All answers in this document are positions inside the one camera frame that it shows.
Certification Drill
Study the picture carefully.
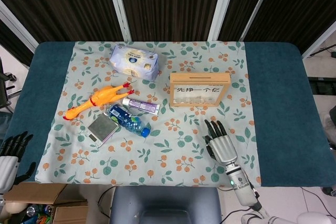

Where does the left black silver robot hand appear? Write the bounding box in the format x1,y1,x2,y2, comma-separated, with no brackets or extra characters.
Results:
0,131,37,194

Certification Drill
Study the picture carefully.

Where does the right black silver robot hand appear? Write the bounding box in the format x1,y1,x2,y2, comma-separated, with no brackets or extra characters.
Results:
202,119,238,165

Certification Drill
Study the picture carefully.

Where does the brown cardboard box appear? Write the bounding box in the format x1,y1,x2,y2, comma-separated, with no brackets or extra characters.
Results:
4,182,89,224

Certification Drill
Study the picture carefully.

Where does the floral fruit print tablecloth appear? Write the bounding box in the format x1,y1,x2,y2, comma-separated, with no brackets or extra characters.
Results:
34,40,263,187

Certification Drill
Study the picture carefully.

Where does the teal table cover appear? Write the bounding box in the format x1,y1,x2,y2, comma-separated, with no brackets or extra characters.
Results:
5,40,332,188

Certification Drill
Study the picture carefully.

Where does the blue grey chair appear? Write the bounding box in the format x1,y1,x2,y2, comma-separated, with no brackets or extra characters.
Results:
109,186,223,224

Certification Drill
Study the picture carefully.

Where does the black stand equipment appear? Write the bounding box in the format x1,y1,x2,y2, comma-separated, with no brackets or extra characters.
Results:
0,56,17,110

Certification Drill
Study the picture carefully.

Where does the purple white toothpaste tube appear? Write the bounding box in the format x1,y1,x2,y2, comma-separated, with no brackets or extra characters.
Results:
122,97,161,115

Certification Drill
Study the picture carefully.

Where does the silver digital pocket scale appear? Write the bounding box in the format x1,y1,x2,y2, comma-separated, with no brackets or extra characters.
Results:
87,115,122,150

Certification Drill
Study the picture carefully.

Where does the blue capped water bottle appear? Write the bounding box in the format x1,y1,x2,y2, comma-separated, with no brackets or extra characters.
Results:
104,103,152,137

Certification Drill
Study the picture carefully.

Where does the yellow rubber chicken toy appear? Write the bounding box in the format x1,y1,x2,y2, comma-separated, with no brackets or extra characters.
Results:
62,82,135,121

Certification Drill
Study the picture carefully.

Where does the pale blue tissue pack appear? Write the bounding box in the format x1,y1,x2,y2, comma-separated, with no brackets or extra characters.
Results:
109,44,160,81

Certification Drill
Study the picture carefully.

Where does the dark folding screen partition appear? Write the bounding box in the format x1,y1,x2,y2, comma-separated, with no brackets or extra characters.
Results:
0,0,336,67

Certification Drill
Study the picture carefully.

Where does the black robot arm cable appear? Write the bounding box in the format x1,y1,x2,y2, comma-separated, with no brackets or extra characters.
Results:
222,202,265,223

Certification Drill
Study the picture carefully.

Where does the wooden framed box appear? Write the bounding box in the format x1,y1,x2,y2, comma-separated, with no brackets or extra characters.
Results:
170,72,232,108

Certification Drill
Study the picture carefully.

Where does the black floor cable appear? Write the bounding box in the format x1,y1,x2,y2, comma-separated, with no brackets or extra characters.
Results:
98,186,117,219

